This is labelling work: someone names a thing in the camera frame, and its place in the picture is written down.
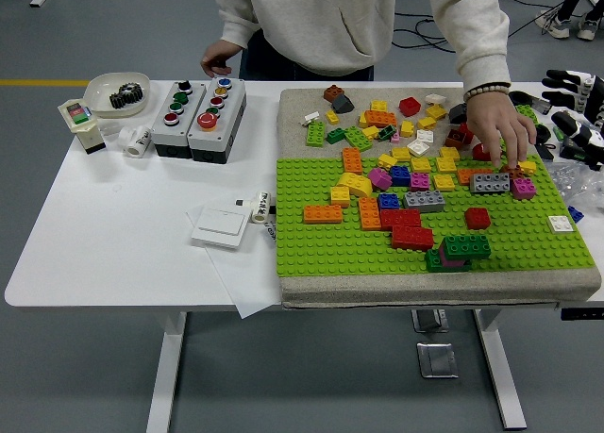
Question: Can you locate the person's left hand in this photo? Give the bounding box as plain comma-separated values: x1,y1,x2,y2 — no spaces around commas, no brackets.
465,91,538,169

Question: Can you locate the person's right hand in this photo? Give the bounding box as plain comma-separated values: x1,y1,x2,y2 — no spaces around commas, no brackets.
200,40,244,79

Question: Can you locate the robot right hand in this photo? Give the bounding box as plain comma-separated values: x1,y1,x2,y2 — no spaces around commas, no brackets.
541,69,604,171

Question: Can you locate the grey long brick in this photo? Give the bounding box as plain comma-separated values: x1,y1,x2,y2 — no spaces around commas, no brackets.
469,172,512,195
402,190,446,214

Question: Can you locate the dark green long brick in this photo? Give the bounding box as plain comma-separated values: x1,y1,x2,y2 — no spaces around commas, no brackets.
424,248,473,274
443,233,493,261

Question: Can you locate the green studded baseplate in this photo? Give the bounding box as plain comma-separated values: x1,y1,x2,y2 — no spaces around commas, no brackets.
274,154,596,278

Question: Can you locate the black module with green terminal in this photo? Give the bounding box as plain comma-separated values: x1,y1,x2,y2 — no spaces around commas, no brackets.
560,138,604,170

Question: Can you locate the lime green long brick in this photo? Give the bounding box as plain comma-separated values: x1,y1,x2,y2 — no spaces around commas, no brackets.
498,138,537,161
514,103,540,125
342,125,374,151
305,120,327,148

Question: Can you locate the brown upturned brick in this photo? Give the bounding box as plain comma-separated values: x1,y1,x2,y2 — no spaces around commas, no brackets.
444,128,468,150

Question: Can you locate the clear crumpled plastic bag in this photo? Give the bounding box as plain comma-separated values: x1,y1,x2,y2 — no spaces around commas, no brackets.
546,160,604,212

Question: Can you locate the orange long brick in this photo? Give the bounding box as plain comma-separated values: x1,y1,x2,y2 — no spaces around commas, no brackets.
341,146,364,175
357,196,382,232
302,204,344,225
363,109,398,128
455,167,495,187

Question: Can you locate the magenta square brick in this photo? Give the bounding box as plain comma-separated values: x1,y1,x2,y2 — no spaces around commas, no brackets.
511,177,537,201

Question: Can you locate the grey emergency-stop control box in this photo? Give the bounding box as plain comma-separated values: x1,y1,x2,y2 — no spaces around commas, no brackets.
187,76,247,164

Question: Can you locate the white flat square brick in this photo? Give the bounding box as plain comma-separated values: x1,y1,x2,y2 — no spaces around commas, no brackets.
546,214,576,235

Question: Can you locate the grey four-button control box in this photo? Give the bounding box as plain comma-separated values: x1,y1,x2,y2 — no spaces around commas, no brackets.
149,79,208,159

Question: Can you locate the black metal gear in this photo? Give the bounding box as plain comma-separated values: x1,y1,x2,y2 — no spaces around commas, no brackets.
109,82,145,109

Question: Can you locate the person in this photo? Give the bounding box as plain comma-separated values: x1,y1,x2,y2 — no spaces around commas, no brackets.
200,0,538,169
535,0,604,42

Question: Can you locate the white pipe tee fitting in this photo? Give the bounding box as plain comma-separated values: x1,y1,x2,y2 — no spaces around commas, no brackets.
117,124,153,159

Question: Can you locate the white bowl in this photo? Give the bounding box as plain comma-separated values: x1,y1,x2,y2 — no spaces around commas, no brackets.
83,72,151,120

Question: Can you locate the magenta rounded brick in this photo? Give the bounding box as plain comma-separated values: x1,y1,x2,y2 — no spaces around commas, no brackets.
366,166,394,191

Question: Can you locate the red long brick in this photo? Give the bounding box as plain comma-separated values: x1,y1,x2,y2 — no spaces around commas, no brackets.
390,225,435,251
378,208,423,231

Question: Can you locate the yellow arch brick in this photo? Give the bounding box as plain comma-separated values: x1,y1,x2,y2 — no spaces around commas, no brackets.
335,171,374,198

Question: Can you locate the white labelled pipe fitting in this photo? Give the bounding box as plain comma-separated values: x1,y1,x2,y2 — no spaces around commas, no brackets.
248,190,276,225

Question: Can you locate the black table control panel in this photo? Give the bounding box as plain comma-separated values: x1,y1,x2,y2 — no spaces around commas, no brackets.
560,306,604,322

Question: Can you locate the white table leg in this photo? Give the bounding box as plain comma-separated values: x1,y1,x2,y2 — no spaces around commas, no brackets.
144,309,189,433
473,308,529,430

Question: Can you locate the metal floor socket box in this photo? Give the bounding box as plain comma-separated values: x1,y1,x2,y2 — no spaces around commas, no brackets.
415,341,460,380

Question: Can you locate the black floor cable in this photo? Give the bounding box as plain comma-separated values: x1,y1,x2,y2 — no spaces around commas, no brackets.
391,0,558,55

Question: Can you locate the white red-green pushbutton switch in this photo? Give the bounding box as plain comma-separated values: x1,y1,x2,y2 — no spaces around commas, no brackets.
57,97,108,156

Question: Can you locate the white wall switch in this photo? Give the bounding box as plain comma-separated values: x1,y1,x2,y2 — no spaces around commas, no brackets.
190,207,248,250

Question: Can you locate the grey metal table bracket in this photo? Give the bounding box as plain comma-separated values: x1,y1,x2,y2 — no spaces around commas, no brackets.
410,308,448,334

